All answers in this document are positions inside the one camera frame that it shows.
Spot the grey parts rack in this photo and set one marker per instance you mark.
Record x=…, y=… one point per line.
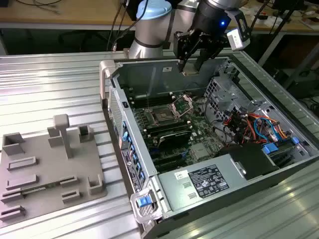
x=49, y=161

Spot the metal drive cage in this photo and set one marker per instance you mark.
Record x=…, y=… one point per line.
x=224, y=95

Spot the blue case latch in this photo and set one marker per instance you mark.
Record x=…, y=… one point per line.
x=144, y=202

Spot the blue disk carrier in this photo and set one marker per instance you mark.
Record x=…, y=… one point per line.
x=270, y=149

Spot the brown flat board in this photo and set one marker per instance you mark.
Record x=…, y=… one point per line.
x=311, y=22

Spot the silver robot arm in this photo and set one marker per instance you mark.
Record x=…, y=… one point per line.
x=149, y=32

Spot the black RAM slot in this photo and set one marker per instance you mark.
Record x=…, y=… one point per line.
x=157, y=100
x=158, y=103
x=155, y=97
x=167, y=124
x=154, y=94
x=169, y=130
x=168, y=127
x=170, y=133

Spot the graphics card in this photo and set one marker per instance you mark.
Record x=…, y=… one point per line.
x=174, y=140

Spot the silver CPU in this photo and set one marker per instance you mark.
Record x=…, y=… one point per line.
x=192, y=69

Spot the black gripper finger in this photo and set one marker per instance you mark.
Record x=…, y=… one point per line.
x=180, y=44
x=208, y=53

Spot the black expansion slot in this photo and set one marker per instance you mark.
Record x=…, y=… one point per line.
x=167, y=158
x=172, y=165

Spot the green RAM stick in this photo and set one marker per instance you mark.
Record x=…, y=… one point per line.
x=37, y=188

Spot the silver power supply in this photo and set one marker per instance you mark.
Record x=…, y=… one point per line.
x=172, y=191

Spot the CPU socket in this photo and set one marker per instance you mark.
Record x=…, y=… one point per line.
x=162, y=115

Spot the silver chipset heatsink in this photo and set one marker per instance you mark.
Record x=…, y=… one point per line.
x=199, y=152

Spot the grey PC case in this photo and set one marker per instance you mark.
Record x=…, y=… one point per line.
x=142, y=149

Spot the wooden desk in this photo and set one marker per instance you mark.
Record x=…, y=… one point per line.
x=74, y=12

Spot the metal locking lever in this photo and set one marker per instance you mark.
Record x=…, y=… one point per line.
x=148, y=103

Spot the green motherboard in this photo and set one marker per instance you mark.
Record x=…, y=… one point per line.
x=204, y=134

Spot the black plastic drive cover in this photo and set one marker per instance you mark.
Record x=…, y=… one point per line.
x=251, y=156

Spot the small white box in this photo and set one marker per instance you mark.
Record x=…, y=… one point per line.
x=271, y=22

